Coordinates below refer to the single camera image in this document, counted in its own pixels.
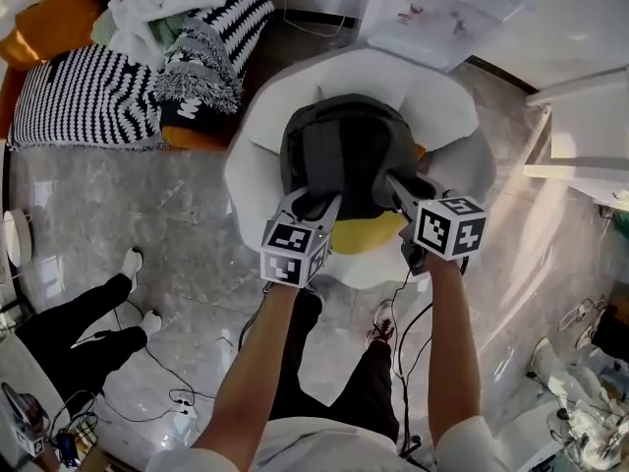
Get grey fringed scarf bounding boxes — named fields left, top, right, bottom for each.
left=154, top=17, right=246, bottom=135

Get white washbasin cabinet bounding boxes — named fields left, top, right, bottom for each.
left=523, top=65, right=629, bottom=204

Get white round stool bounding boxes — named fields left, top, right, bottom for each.
left=2, top=207, right=35, bottom=268

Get white power strip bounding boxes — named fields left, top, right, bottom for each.
left=171, top=395, right=200, bottom=431

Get blue handheld device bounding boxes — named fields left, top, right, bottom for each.
left=56, top=430, right=80, bottom=466

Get light green garment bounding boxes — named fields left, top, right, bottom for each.
left=91, top=10, right=186, bottom=66

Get small orange cushion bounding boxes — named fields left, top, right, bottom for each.
left=331, top=143, right=428, bottom=258

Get white crumpled sheet pile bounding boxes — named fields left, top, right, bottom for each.
left=530, top=336, right=629, bottom=472

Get person's white t-shirt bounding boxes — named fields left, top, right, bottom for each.
left=146, top=413, right=495, bottom=472

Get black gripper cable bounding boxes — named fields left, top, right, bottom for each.
left=390, top=265, right=436, bottom=459

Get white round armchair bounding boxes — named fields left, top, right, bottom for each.
left=224, top=46, right=498, bottom=292

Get black bag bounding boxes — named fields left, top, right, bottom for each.
left=592, top=307, right=629, bottom=363

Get black white striped blanket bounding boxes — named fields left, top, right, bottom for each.
left=6, top=44, right=166, bottom=152

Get teal bag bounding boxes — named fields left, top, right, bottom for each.
left=607, top=203, right=629, bottom=243

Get orange couch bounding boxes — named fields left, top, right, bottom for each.
left=0, top=0, right=281, bottom=152

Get person's left forearm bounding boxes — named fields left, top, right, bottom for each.
left=189, top=277, right=299, bottom=461

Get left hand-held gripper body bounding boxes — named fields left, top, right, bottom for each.
left=259, top=204, right=333, bottom=289

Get person's right forearm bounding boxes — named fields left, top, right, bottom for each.
left=425, top=253, right=482, bottom=449

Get person's black trousers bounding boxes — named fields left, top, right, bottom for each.
left=282, top=287, right=400, bottom=444

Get person's right shoe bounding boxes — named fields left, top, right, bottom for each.
left=366, top=299, right=397, bottom=349

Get black backpack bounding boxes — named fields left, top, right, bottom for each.
left=279, top=93, right=436, bottom=220

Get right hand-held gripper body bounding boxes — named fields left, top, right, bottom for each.
left=400, top=192, right=487, bottom=277

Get white water dispenser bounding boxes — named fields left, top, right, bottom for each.
left=360, top=0, right=536, bottom=74

